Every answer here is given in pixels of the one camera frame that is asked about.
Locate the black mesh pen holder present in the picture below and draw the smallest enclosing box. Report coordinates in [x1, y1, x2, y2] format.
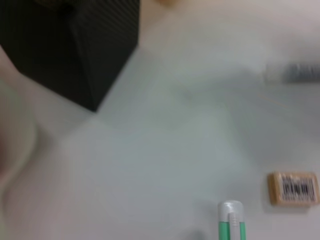
[0, 0, 141, 113]

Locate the mint green pen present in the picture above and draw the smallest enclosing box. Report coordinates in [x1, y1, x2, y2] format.
[216, 200, 247, 240]

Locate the beige eraser with barcode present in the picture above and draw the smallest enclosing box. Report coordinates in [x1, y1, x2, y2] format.
[266, 170, 320, 207]

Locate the pale green glass fruit plate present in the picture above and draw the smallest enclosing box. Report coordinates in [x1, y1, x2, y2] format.
[0, 82, 40, 203]

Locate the grey pen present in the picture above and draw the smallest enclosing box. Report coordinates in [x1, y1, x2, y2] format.
[261, 61, 320, 85]

